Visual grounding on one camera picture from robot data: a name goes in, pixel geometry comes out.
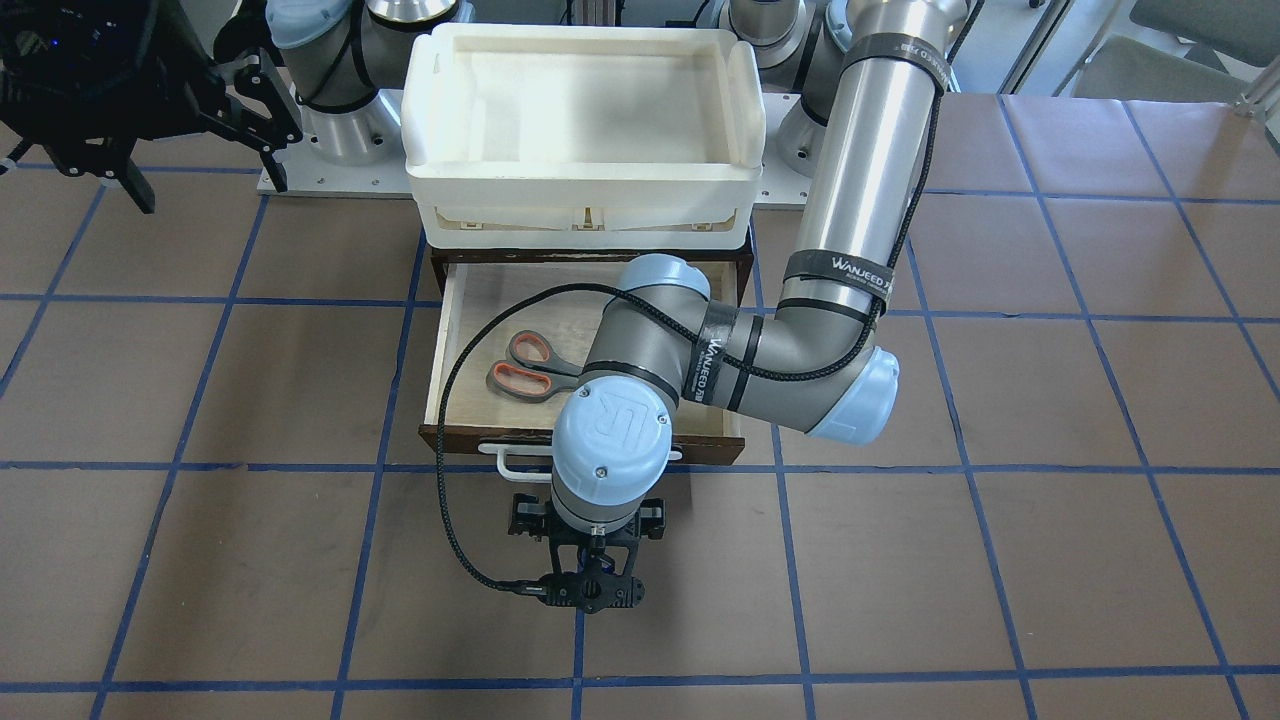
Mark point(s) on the white foam tray box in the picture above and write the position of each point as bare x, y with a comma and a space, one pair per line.
583, 138

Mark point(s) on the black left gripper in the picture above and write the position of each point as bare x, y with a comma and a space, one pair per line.
527, 522

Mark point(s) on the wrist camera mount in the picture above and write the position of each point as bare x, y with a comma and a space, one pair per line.
590, 590

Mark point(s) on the grey orange scissors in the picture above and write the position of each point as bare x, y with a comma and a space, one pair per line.
532, 371

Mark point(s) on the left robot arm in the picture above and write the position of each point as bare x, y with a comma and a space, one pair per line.
872, 105

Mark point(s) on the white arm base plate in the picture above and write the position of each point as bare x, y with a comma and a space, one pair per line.
330, 175

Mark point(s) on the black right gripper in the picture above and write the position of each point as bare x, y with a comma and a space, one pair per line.
75, 95

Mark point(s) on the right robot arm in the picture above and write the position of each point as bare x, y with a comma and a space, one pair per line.
338, 55

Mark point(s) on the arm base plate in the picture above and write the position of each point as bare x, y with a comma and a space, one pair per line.
790, 154

